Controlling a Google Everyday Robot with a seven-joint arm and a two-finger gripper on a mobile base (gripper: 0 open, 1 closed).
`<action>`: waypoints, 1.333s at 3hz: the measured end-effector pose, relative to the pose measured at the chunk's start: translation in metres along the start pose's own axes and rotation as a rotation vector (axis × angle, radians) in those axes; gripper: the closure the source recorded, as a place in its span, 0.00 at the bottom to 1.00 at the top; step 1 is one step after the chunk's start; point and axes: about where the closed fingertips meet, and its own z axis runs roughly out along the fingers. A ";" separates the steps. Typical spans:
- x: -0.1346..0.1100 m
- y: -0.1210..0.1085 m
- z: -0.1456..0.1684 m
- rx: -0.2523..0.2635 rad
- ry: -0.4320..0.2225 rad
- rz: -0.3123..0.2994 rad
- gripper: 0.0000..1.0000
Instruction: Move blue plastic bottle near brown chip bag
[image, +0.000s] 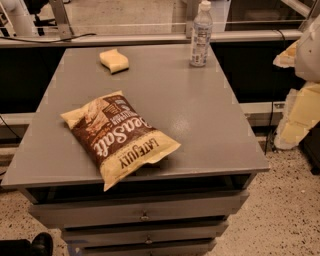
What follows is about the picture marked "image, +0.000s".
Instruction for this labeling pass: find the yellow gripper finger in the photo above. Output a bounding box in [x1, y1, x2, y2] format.
[273, 41, 298, 68]

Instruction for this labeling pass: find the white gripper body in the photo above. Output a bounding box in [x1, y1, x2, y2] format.
[274, 82, 320, 150]

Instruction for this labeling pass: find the clear plastic water bottle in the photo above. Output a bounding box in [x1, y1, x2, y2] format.
[190, 0, 213, 67]

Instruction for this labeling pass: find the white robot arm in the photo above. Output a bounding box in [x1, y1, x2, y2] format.
[273, 15, 320, 150]

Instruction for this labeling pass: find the brown sea salt chip bag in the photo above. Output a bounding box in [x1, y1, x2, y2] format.
[61, 91, 180, 190]

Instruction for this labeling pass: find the grey drawer cabinet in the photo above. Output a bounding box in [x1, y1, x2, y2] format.
[2, 45, 268, 256]

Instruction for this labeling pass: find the yellow sponge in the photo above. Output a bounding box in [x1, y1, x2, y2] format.
[99, 49, 129, 74]

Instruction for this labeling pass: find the top drawer knob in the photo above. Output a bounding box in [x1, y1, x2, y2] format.
[140, 211, 150, 222]

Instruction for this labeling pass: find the drawer knob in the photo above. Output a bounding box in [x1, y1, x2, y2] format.
[144, 236, 153, 245]
[140, 211, 150, 222]

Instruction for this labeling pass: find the middle drawer knob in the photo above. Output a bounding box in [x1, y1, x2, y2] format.
[144, 236, 153, 245]

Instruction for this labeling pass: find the black object bottom left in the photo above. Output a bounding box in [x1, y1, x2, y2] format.
[0, 232, 53, 256]

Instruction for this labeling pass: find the black cable on rail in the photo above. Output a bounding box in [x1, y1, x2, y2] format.
[0, 32, 98, 44]

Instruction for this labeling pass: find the metal rail frame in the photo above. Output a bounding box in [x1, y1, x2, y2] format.
[0, 0, 320, 47]

